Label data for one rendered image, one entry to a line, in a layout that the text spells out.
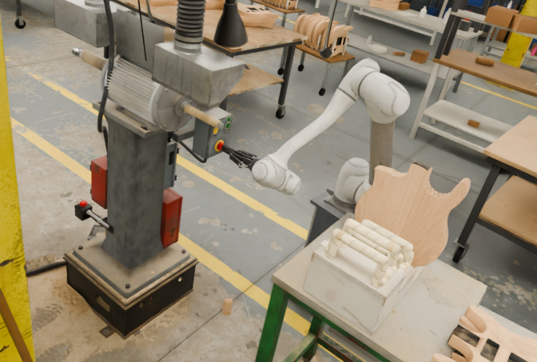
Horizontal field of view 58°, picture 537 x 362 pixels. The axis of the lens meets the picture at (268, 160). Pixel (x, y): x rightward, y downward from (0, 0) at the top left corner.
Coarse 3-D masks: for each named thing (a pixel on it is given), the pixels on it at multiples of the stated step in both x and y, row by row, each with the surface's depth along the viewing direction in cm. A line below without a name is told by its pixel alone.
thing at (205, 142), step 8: (208, 112) 231; (216, 112) 233; (224, 112) 234; (200, 120) 226; (224, 120) 229; (200, 128) 227; (208, 128) 224; (224, 128) 232; (200, 136) 229; (208, 136) 226; (216, 136) 230; (224, 136) 235; (184, 144) 237; (200, 144) 231; (208, 144) 228; (216, 144) 232; (224, 144) 238; (192, 152) 238; (200, 152) 233; (208, 152) 231; (216, 152) 235; (200, 160) 239
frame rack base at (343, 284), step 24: (312, 264) 159; (336, 264) 154; (360, 264) 156; (312, 288) 163; (336, 288) 156; (360, 288) 150; (384, 288) 148; (336, 312) 159; (360, 312) 153; (384, 312) 155
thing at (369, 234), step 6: (348, 222) 157; (354, 222) 157; (354, 228) 156; (360, 228) 155; (366, 228) 155; (360, 234) 155; (366, 234) 154; (372, 234) 153; (378, 234) 153; (372, 240) 153; (378, 240) 152; (384, 240) 151; (384, 246) 151; (390, 246) 150; (396, 246) 150; (396, 252) 149
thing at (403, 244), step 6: (366, 222) 173; (372, 222) 173; (372, 228) 171; (378, 228) 171; (384, 234) 169; (390, 234) 168; (390, 240) 168; (396, 240) 167; (402, 240) 167; (402, 246) 166; (408, 246) 165
